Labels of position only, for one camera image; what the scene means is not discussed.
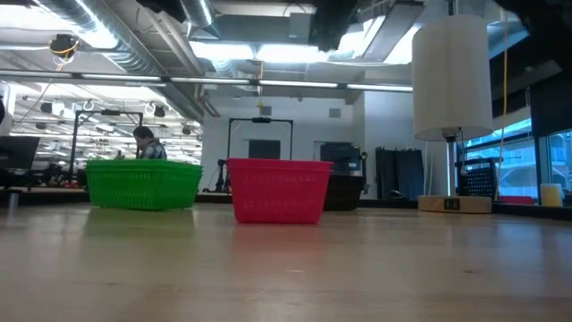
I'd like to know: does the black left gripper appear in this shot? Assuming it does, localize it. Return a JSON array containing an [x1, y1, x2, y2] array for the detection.
[[135, 0, 187, 24]]

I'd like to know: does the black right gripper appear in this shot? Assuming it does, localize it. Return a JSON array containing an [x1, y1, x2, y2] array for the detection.
[[309, 0, 359, 52]]

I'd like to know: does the red plastic basket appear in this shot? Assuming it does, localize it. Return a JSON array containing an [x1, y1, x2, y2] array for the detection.
[[227, 164, 334, 225], [226, 157, 334, 164], [226, 161, 334, 167]]

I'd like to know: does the green plastic basket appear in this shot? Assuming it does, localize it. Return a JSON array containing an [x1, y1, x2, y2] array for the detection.
[[86, 158, 204, 167], [85, 161, 205, 212]]

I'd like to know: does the long ceiling light bar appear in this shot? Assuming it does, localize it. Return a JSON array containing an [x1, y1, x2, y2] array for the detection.
[[0, 70, 415, 94]]

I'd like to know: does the white shade wooden base lamp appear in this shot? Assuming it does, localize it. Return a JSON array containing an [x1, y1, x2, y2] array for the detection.
[[411, 13, 494, 215]]

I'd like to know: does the black cabinet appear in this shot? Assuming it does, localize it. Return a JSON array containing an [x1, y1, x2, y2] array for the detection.
[[318, 141, 364, 176]]

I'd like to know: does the person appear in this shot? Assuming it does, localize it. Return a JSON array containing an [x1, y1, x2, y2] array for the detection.
[[132, 125, 169, 161]]

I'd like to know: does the dark curtain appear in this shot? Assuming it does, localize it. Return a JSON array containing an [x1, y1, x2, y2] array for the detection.
[[374, 147, 425, 201]]

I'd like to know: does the black plastic basket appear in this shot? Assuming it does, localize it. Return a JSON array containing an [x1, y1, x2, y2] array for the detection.
[[323, 174, 366, 212]]

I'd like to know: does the black tripod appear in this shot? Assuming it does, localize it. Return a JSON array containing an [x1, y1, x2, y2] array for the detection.
[[214, 157, 230, 194]]

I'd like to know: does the black computer monitor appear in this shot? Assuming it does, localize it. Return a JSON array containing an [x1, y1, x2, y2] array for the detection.
[[0, 135, 41, 189]]

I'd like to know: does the black perforated panel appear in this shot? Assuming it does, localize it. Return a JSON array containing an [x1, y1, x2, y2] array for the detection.
[[456, 157, 501, 201]]

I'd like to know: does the red flat object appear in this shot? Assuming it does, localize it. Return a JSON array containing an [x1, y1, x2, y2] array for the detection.
[[497, 194, 536, 206]]

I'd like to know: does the yellow cylindrical container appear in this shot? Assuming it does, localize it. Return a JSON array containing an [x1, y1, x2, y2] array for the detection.
[[539, 182, 565, 208]]

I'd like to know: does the silver spiral ventilation duct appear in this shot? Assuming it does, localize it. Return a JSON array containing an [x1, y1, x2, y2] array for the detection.
[[35, 0, 207, 123]]

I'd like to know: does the black yellow cable reel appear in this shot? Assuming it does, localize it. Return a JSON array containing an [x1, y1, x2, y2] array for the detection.
[[47, 33, 81, 60]]

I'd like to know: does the black gantry frame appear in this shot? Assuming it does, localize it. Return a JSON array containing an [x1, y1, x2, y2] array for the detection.
[[226, 116, 295, 161], [68, 109, 145, 180]]

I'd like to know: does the dark wall screen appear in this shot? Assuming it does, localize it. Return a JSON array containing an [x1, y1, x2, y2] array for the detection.
[[248, 139, 282, 160]]

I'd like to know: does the yellow hanging cable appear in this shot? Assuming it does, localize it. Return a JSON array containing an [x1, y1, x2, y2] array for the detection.
[[494, 13, 511, 200]]

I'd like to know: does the black aluminium table frame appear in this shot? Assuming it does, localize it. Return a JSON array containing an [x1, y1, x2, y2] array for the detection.
[[0, 186, 572, 222]]

